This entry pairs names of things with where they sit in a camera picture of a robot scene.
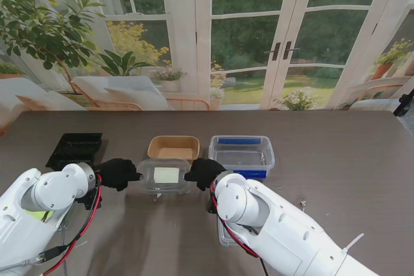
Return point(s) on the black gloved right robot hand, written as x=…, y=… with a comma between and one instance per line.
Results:
x=205, y=172

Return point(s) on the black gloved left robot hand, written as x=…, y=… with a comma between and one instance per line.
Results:
x=116, y=172

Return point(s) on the clear lid with white label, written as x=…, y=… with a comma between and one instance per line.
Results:
x=166, y=176

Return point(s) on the clear box with blue clips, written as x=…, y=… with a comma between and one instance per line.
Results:
x=241, y=154

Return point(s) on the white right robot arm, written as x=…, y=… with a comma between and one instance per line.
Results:
x=284, y=230

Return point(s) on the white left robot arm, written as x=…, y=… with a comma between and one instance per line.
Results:
x=19, y=224

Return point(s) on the brown kraft paper container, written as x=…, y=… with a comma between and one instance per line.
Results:
x=173, y=146

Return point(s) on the black plastic tray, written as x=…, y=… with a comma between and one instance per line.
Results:
x=74, y=150

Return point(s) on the clear lid with blue label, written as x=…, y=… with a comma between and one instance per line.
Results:
x=224, y=237

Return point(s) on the clear lid with green label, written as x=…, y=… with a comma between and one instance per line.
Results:
x=37, y=215

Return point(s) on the printed garden backdrop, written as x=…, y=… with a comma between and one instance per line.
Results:
x=246, y=30

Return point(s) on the black tripod stand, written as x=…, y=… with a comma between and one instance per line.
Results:
x=402, y=104

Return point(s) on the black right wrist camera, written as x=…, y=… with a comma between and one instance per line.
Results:
x=213, y=207

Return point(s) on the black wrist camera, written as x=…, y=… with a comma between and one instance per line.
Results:
x=213, y=207
x=90, y=201

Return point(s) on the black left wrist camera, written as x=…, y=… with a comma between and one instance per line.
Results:
x=90, y=201

